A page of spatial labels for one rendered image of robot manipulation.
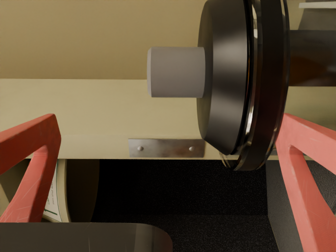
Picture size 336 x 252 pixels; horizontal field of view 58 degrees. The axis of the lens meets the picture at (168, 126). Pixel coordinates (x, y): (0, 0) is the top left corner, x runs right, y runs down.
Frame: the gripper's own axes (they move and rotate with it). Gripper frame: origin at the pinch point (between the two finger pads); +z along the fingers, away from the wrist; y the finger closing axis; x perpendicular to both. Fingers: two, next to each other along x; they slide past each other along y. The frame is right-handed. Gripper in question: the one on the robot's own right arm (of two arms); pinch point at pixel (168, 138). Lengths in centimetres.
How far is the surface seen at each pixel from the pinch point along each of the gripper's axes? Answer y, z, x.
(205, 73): -1.9, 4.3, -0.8
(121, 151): 4.4, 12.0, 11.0
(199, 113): -1.9, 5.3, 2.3
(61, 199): 12.4, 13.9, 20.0
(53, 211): 13.9, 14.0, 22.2
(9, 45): 35, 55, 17
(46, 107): 12.5, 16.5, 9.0
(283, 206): -18.2, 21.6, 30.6
